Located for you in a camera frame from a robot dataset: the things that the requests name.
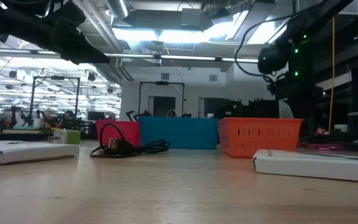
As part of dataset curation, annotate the red slotted plastic basket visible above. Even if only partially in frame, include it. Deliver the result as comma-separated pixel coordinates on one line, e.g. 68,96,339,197
95,120,142,146

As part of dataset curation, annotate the silver ventilation duct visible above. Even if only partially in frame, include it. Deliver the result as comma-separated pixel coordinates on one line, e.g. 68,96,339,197
106,0,130,19

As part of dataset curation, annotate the orange slotted plastic basket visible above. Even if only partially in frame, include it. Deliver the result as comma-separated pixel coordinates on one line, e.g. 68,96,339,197
216,117,305,159

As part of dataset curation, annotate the black USB cable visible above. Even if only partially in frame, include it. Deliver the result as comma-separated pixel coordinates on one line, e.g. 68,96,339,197
89,123,171,159

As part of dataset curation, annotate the black frame stand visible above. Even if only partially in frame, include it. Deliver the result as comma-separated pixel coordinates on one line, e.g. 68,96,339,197
138,81,186,118
28,75,81,122

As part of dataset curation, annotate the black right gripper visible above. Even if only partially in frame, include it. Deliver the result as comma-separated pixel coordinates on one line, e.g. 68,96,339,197
267,77,324,138

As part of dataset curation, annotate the grey ceiling box unit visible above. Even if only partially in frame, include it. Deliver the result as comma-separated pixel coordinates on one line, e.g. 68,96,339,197
181,8,202,28

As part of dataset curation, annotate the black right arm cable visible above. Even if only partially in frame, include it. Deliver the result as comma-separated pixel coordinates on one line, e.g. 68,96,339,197
234,12,295,85

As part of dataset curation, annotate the white box with black print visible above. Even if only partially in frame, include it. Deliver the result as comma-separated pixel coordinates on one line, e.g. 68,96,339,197
0,140,80,165
251,149,358,184

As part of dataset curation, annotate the green and white charger cube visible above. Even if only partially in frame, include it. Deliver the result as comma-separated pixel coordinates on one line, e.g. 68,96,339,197
47,129,81,145

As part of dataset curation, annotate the blue plastic bin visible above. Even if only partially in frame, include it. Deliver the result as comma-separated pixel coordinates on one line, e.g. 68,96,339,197
137,116,220,151

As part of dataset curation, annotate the magenta cable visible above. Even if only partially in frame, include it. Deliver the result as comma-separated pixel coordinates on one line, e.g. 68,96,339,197
296,141,346,152

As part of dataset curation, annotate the dark background work table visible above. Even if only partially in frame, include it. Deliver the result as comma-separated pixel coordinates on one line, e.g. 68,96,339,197
0,126,98,141

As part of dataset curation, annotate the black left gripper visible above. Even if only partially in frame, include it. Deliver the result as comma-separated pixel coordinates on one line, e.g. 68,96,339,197
0,0,111,65

